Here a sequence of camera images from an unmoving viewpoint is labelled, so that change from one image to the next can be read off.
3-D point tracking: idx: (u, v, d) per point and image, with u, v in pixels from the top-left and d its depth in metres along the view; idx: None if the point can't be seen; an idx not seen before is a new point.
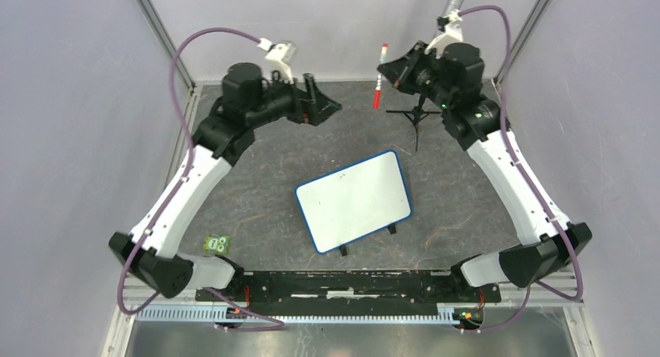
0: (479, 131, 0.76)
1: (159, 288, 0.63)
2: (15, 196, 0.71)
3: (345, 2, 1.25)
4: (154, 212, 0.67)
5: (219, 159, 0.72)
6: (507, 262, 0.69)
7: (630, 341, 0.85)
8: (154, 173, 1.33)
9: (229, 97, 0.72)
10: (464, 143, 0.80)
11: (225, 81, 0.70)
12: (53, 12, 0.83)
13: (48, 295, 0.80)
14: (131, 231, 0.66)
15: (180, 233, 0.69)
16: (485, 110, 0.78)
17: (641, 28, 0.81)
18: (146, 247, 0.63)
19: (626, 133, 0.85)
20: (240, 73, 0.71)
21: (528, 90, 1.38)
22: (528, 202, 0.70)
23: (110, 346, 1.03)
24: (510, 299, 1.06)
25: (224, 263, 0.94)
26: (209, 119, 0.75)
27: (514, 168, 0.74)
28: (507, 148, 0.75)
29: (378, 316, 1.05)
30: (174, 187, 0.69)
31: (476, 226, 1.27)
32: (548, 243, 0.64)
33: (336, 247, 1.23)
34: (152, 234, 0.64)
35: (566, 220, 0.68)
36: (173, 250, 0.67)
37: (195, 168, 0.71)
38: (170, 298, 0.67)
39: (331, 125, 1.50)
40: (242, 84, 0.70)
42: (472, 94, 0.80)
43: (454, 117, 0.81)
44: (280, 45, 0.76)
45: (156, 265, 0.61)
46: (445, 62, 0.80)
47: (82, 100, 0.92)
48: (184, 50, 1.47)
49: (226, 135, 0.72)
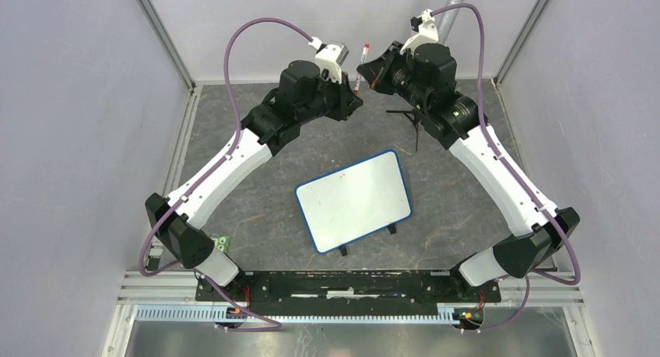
0: (458, 129, 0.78)
1: (181, 254, 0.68)
2: (15, 197, 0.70)
3: (345, 2, 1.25)
4: (193, 182, 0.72)
5: (265, 145, 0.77)
6: (503, 254, 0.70)
7: (630, 340, 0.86)
8: (154, 173, 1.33)
9: (286, 91, 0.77)
10: (446, 142, 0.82)
11: (285, 75, 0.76)
12: (53, 13, 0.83)
13: (48, 296, 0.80)
14: (170, 194, 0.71)
15: (212, 206, 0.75)
16: (462, 107, 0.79)
17: (641, 28, 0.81)
18: (180, 212, 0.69)
19: (626, 133, 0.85)
20: (300, 69, 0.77)
21: (528, 90, 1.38)
22: (516, 194, 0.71)
23: (110, 346, 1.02)
24: (510, 299, 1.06)
25: (232, 262, 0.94)
26: (261, 108, 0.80)
27: (497, 162, 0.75)
28: (488, 143, 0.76)
29: (378, 316, 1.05)
30: (217, 162, 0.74)
31: (476, 226, 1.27)
32: (539, 232, 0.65)
33: (336, 246, 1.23)
34: (187, 201, 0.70)
35: (554, 207, 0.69)
36: (203, 219, 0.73)
37: (239, 149, 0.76)
38: (187, 267, 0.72)
39: (331, 125, 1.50)
40: (300, 79, 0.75)
42: (448, 92, 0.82)
43: (434, 117, 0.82)
44: (334, 47, 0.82)
45: (185, 230, 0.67)
46: (418, 64, 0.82)
47: (82, 99, 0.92)
48: (184, 50, 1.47)
49: (274, 125, 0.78)
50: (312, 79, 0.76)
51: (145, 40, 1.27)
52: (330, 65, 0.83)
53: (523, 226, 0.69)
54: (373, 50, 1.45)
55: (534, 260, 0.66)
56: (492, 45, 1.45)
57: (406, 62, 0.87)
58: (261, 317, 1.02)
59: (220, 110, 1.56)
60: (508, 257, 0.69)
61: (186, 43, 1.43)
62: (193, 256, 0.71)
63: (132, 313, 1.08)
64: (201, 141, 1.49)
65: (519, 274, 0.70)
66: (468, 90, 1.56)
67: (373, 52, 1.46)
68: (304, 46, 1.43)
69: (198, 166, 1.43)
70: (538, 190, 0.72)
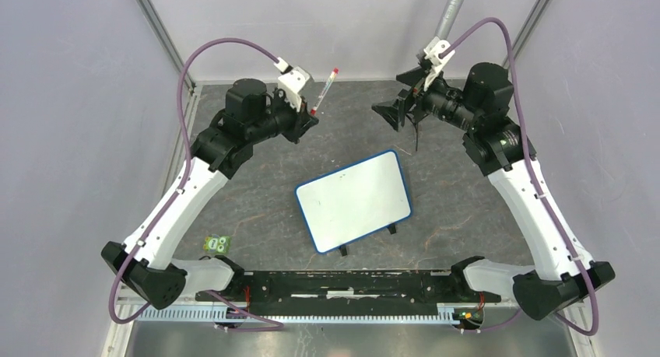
0: (502, 156, 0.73)
1: (150, 299, 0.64)
2: (15, 196, 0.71)
3: (345, 1, 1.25)
4: (148, 224, 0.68)
5: (216, 171, 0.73)
6: (524, 294, 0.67)
7: (631, 341, 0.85)
8: (154, 173, 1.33)
9: (233, 110, 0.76)
10: (486, 168, 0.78)
11: (229, 93, 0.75)
12: (52, 13, 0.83)
13: (48, 296, 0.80)
14: (125, 241, 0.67)
15: (175, 244, 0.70)
16: (510, 138, 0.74)
17: (640, 28, 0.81)
18: (138, 258, 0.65)
19: (626, 133, 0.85)
20: (245, 88, 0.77)
21: (528, 91, 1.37)
22: (550, 239, 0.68)
23: (110, 346, 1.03)
24: (510, 299, 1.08)
25: (222, 265, 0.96)
26: (209, 131, 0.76)
27: (538, 201, 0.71)
28: (531, 180, 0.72)
29: (378, 316, 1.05)
30: (170, 199, 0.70)
31: (476, 226, 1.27)
32: (568, 283, 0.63)
33: (336, 247, 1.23)
34: (145, 246, 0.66)
35: (589, 260, 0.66)
36: (166, 259, 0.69)
37: (191, 180, 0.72)
38: (162, 308, 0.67)
39: (331, 124, 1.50)
40: (246, 97, 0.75)
42: (499, 118, 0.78)
43: (479, 141, 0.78)
44: (299, 75, 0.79)
45: (149, 277, 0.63)
46: (472, 85, 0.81)
47: (81, 99, 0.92)
48: (184, 50, 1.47)
49: (222, 148, 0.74)
50: (258, 96, 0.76)
51: (145, 40, 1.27)
52: (290, 92, 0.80)
53: (551, 271, 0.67)
54: (373, 50, 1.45)
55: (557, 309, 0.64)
56: (492, 45, 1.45)
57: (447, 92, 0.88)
58: (261, 319, 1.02)
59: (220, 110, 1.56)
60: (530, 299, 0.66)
61: (187, 44, 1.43)
62: (164, 295, 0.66)
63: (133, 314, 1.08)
64: None
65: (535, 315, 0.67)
66: None
67: (373, 52, 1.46)
68: (304, 45, 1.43)
69: None
70: (575, 238, 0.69)
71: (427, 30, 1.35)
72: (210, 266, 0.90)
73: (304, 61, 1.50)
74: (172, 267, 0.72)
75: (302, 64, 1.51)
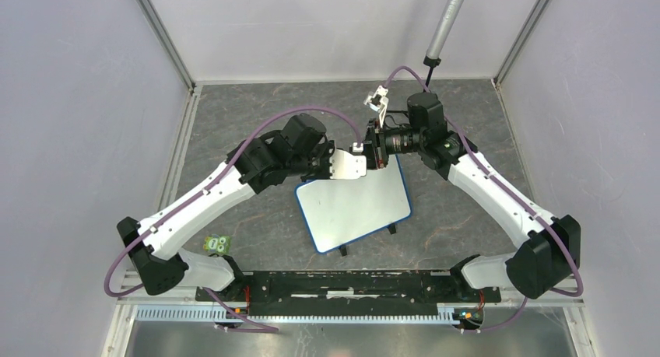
0: (451, 156, 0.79)
1: (145, 282, 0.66)
2: (14, 195, 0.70)
3: (345, 2, 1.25)
4: (166, 213, 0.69)
5: (245, 184, 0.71)
6: (513, 271, 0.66)
7: (632, 341, 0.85)
8: (153, 173, 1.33)
9: (288, 134, 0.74)
10: (442, 173, 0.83)
11: (293, 120, 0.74)
12: (52, 14, 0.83)
13: (47, 297, 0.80)
14: (142, 222, 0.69)
15: (184, 240, 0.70)
16: (454, 141, 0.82)
17: (640, 27, 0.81)
18: (146, 243, 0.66)
19: (626, 132, 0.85)
20: (310, 120, 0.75)
21: (528, 90, 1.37)
22: (509, 205, 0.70)
23: (110, 346, 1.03)
24: (511, 299, 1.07)
25: (226, 268, 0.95)
26: (254, 142, 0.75)
27: (488, 180, 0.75)
28: (478, 165, 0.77)
29: (379, 316, 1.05)
30: (194, 195, 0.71)
31: (476, 226, 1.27)
32: (536, 238, 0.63)
33: (336, 247, 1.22)
34: (156, 232, 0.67)
35: (550, 215, 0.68)
36: (173, 251, 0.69)
37: (219, 185, 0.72)
38: (152, 294, 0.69)
39: (331, 124, 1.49)
40: (306, 129, 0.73)
42: (440, 131, 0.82)
43: (429, 151, 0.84)
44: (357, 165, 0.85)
45: (148, 264, 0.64)
46: (409, 110, 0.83)
47: (82, 99, 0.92)
48: (184, 50, 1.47)
49: (260, 163, 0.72)
50: (318, 133, 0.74)
51: (145, 40, 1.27)
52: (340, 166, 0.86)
53: (521, 236, 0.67)
54: (373, 50, 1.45)
55: (543, 272, 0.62)
56: (493, 44, 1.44)
57: (395, 132, 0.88)
58: (240, 317, 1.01)
59: (220, 110, 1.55)
60: (515, 271, 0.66)
61: (187, 44, 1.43)
62: (159, 284, 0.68)
63: (132, 313, 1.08)
64: (201, 141, 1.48)
65: (535, 293, 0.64)
66: (468, 90, 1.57)
67: (373, 52, 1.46)
68: (304, 45, 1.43)
69: (198, 166, 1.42)
70: (531, 201, 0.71)
71: (426, 30, 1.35)
72: (213, 264, 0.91)
73: (305, 62, 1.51)
74: (177, 259, 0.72)
75: (302, 64, 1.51)
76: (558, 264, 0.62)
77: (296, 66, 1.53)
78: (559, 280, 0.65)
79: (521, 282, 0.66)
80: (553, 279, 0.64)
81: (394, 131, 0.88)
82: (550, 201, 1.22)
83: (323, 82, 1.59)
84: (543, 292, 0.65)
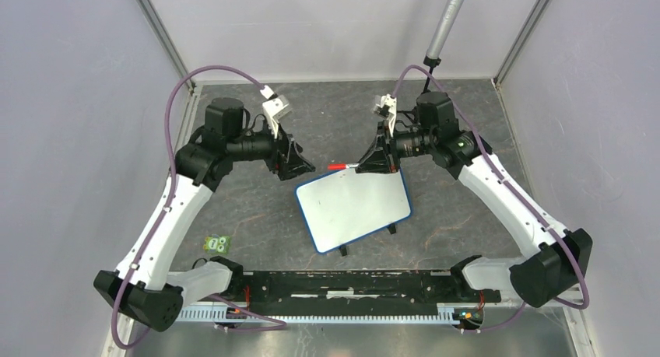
0: (464, 155, 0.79)
1: (151, 320, 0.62)
2: (14, 196, 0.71)
3: (345, 1, 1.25)
4: (139, 246, 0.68)
5: (200, 185, 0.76)
6: (517, 281, 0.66)
7: (633, 341, 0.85)
8: (153, 173, 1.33)
9: (212, 125, 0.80)
10: (453, 172, 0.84)
11: (209, 110, 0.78)
12: (52, 14, 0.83)
13: (47, 296, 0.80)
14: (117, 267, 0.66)
15: (170, 264, 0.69)
16: (467, 139, 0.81)
17: (642, 26, 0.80)
18: (135, 281, 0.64)
19: (626, 132, 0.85)
20: (223, 103, 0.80)
21: (528, 90, 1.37)
22: (521, 215, 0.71)
23: (110, 346, 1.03)
24: (511, 299, 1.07)
25: (218, 268, 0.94)
26: (189, 147, 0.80)
27: (502, 186, 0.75)
28: (493, 169, 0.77)
29: (378, 316, 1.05)
30: (157, 218, 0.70)
31: (476, 226, 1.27)
32: (548, 250, 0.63)
33: (336, 247, 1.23)
34: (139, 268, 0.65)
35: (563, 228, 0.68)
36: (163, 279, 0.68)
37: (177, 197, 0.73)
38: (162, 331, 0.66)
39: (331, 124, 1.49)
40: (225, 113, 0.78)
42: (452, 128, 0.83)
43: (440, 150, 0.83)
44: (277, 102, 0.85)
45: (149, 296, 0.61)
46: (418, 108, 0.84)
47: (81, 99, 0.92)
48: (184, 50, 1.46)
49: (205, 161, 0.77)
50: (236, 110, 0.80)
51: (145, 40, 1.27)
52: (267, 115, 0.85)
53: (531, 246, 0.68)
54: (373, 49, 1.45)
55: (550, 285, 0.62)
56: (493, 43, 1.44)
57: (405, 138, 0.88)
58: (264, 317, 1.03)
59: None
60: (520, 281, 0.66)
61: (187, 44, 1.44)
62: (163, 317, 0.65)
63: None
64: None
65: (538, 302, 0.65)
66: (468, 89, 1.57)
67: (373, 52, 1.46)
68: (304, 44, 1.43)
69: None
70: (545, 212, 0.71)
71: (426, 29, 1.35)
72: (206, 274, 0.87)
73: (304, 61, 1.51)
74: (167, 287, 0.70)
75: (302, 63, 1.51)
76: (564, 277, 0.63)
77: (296, 66, 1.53)
78: (566, 289, 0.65)
79: (524, 290, 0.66)
80: (558, 290, 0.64)
81: (401, 135, 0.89)
82: (550, 202, 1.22)
83: (322, 81, 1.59)
84: (548, 301, 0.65)
